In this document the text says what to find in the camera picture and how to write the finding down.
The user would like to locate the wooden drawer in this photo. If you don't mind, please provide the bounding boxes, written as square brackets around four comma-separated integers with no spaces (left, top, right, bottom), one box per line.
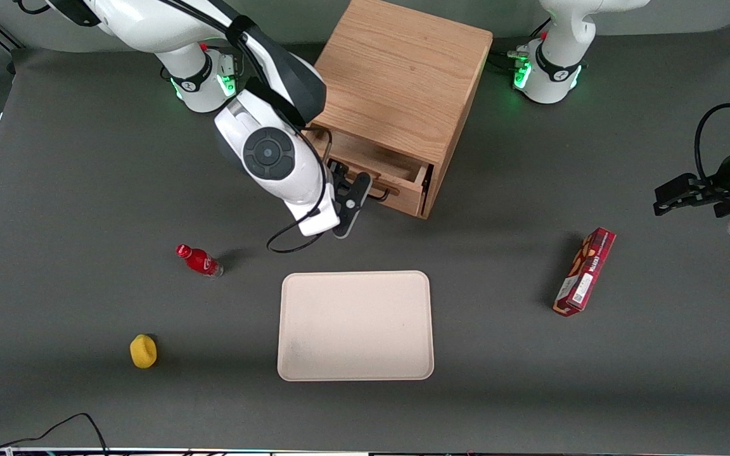
[321,127,434,220]

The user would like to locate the wooden drawer cabinet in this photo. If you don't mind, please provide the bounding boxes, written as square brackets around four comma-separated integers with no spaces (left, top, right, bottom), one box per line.
[308,0,494,220]

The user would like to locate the beige rectangular tray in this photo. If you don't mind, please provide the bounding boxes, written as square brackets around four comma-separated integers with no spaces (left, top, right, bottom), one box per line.
[276,270,435,383]

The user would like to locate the red cookie box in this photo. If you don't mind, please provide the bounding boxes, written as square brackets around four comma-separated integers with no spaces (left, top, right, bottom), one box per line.
[553,227,617,317]

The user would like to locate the small red cola bottle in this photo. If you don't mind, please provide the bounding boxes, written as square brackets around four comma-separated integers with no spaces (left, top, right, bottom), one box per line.
[176,244,225,279]

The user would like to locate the yellow foam sponge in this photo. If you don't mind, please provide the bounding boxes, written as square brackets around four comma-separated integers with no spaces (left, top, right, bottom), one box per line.
[129,334,158,369]

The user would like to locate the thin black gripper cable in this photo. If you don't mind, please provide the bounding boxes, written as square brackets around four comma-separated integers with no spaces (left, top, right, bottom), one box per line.
[267,123,334,254]

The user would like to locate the black arm cable sleeve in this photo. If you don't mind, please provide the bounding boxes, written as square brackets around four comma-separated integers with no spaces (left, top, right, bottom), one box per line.
[175,0,328,127]

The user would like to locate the black base connector cables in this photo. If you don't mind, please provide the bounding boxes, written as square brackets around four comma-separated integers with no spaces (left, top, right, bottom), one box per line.
[489,49,534,73]

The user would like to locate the black cable at table edge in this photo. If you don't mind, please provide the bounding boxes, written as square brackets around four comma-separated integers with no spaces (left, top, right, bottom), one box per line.
[0,413,110,456]

